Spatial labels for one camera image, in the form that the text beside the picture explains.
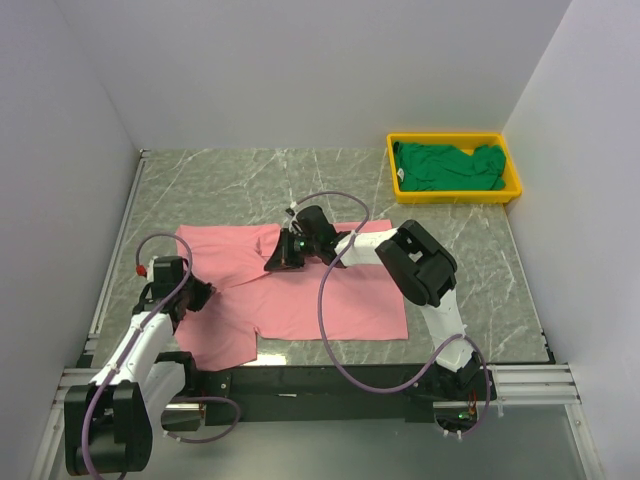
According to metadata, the green t shirt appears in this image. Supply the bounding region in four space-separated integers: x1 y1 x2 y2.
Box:
392 142 506 192

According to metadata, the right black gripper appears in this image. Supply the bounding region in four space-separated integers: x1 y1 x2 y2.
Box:
266 227 322 271

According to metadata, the yellow plastic bin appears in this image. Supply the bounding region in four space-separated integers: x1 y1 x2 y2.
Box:
386 132 523 205

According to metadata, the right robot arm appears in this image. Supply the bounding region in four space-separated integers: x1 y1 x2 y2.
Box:
264 205 490 399

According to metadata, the aluminium frame rail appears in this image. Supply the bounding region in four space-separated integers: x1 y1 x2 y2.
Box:
29 149 151 480

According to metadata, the pink t shirt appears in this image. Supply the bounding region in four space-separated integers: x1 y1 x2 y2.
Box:
175 224 408 371

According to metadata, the black base beam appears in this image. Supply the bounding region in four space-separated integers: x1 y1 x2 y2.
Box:
159 363 496 432

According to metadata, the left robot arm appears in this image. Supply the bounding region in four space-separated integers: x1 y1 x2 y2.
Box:
63 256 215 476

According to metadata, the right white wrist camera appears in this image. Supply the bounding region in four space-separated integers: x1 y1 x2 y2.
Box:
285 201 299 227

